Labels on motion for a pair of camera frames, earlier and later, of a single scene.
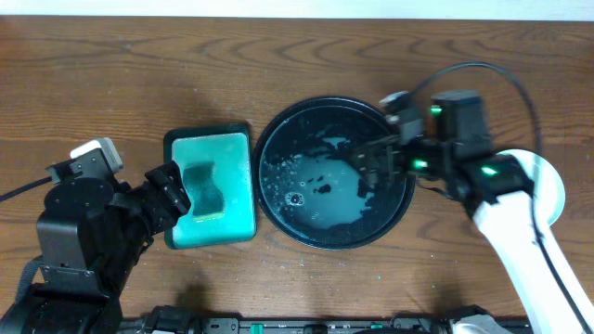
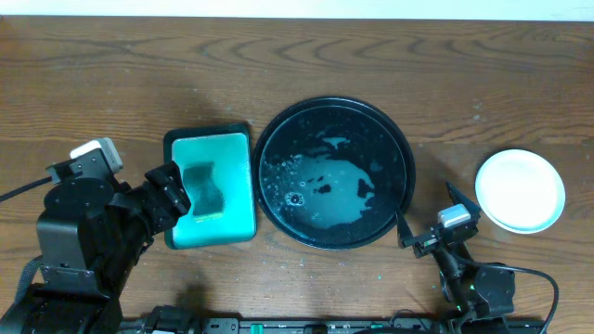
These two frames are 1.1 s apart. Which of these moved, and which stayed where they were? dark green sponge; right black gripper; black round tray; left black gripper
Moved: right black gripper
Stayed: dark green sponge; left black gripper; black round tray
